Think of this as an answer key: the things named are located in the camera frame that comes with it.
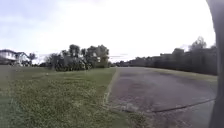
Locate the clump of trees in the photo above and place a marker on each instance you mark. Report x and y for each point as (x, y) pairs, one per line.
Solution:
(78, 58)

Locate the grey asphalt road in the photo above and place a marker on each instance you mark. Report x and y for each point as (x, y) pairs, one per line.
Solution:
(150, 90)

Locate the green grass field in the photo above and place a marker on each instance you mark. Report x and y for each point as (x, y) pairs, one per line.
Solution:
(53, 93)

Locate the long dark hedge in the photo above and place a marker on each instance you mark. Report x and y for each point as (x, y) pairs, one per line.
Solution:
(186, 61)

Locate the grass verge strip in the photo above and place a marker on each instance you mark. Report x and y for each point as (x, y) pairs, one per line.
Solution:
(190, 74)

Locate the palm tree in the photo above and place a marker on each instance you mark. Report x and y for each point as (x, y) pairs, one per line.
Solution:
(32, 57)

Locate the white house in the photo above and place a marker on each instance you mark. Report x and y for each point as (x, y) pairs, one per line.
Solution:
(11, 56)

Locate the dark pole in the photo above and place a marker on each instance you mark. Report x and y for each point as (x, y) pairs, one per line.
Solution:
(218, 66)

